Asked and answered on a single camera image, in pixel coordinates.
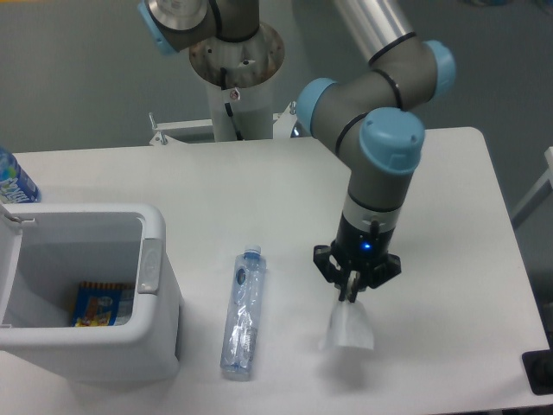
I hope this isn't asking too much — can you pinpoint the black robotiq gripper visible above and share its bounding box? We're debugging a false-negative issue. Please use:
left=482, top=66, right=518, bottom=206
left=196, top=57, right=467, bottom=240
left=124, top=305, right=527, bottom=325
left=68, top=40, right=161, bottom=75
left=313, top=215, right=402, bottom=303

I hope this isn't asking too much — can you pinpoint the white paper wrapper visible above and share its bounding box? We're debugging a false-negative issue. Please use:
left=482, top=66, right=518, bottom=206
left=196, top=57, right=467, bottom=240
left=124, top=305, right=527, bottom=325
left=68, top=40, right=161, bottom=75
left=319, top=300, right=375, bottom=350

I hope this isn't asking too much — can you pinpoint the crushed clear plastic bottle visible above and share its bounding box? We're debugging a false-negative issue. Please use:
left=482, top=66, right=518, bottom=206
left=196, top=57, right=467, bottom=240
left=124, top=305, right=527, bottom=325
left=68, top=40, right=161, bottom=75
left=219, top=245, right=267, bottom=381

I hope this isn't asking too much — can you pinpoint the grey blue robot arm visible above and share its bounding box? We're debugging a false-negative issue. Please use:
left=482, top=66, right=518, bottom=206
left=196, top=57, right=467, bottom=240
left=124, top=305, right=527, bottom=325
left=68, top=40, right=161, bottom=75
left=138, top=1, right=456, bottom=302

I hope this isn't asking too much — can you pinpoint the white plastic trash can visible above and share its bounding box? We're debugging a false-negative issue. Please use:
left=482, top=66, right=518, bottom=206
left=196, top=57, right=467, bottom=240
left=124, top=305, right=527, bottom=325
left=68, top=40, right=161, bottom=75
left=1, top=203, right=181, bottom=382

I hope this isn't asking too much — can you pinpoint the white metal stand leg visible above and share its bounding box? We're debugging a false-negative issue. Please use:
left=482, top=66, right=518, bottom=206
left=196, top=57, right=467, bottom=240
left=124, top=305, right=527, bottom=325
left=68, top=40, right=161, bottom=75
left=511, top=146, right=552, bottom=229

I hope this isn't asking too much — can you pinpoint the black clamp at table edge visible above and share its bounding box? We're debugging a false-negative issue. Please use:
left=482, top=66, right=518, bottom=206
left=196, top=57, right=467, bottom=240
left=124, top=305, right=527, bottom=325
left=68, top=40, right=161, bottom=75
left=522, top=349, right=552, bottom=396

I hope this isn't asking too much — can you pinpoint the blue orange snack packet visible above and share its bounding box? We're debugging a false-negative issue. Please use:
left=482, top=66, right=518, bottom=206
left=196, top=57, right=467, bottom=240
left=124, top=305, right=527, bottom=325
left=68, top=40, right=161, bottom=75
left=71, top=281, right=135, bottom=327

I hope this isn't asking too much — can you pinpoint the blue labelled water bottle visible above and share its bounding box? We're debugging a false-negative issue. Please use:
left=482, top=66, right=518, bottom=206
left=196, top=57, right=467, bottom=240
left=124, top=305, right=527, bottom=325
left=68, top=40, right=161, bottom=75
left=1, top=148, right=41, bottom=204

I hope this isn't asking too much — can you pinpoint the white metal bracket frame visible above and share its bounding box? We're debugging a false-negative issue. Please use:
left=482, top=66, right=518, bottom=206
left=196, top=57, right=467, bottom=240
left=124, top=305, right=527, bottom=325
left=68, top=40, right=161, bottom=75
left=148, top=101, right=309, bottom=146

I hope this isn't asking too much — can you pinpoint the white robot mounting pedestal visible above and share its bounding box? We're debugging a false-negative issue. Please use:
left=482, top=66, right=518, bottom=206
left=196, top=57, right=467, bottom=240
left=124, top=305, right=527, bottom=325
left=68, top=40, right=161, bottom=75
left=189, top=22, right=285, bottom=142

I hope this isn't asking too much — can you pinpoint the black cable on pedestal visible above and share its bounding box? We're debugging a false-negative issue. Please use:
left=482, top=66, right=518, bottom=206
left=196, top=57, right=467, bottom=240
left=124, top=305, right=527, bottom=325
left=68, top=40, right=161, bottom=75
left=219, top=67, right=244, bottom=142

